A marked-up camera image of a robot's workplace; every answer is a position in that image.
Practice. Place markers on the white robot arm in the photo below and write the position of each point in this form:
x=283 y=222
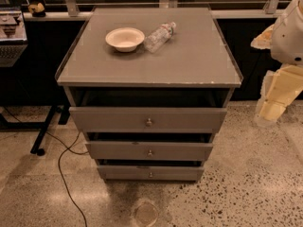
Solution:
x=287 y=36

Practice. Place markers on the grey drawer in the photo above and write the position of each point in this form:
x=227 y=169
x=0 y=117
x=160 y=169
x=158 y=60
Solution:
x=163 y=151
x=163 y=120
x=151 y=173

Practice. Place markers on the yellow black tape dispenser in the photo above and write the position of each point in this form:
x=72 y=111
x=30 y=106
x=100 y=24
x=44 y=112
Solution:
x=37 y=9

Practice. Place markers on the clear plastic water bottle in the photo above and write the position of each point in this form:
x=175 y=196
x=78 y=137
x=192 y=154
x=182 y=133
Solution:
x=160 y=36

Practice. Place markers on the grey drawer cabinet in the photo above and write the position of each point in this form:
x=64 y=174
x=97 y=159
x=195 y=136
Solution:
x=194 y=69

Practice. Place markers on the black desk frame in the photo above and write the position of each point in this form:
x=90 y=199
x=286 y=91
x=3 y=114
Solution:
x=41 y=127

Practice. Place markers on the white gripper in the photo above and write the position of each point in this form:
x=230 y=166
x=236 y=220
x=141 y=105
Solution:
x=288 y=43

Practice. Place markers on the metal window railing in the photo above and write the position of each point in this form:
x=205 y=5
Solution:
x=157 y=7

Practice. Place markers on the grey top drawer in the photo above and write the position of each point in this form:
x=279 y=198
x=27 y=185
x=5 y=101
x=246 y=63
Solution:
x=163 y=120

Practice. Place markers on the grey middle drawer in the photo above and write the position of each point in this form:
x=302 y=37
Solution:
x=163 y=151

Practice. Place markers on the white paper bowl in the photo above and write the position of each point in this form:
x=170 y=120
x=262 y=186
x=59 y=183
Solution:
x=125 y=39

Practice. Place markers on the grey bottom drawer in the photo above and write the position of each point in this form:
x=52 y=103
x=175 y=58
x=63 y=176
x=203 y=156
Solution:
x=151 y=173

